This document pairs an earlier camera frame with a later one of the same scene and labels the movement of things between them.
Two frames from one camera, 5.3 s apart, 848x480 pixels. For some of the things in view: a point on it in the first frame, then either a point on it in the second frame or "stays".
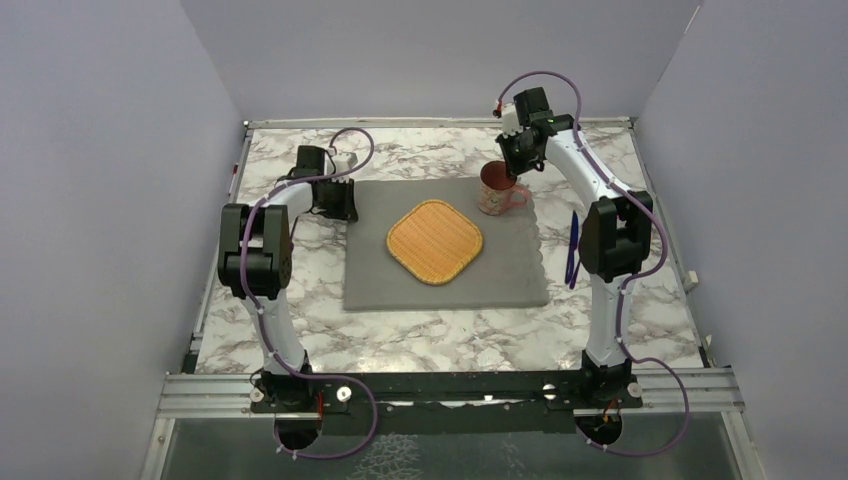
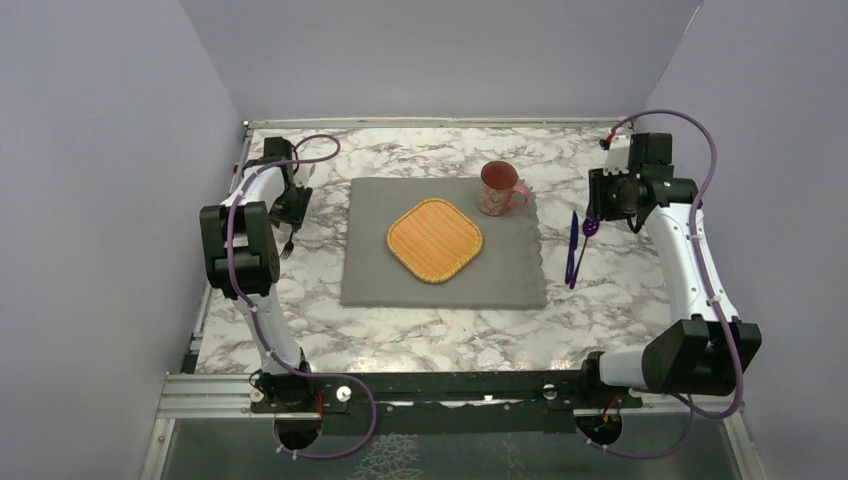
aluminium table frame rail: (198, 396) stays
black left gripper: (346, 209) to (294, 215)
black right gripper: (513, 167) to (599, 179)
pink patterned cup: (497, 191) stays
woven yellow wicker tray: (434, 241) stays
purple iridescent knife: (574, 242) stays
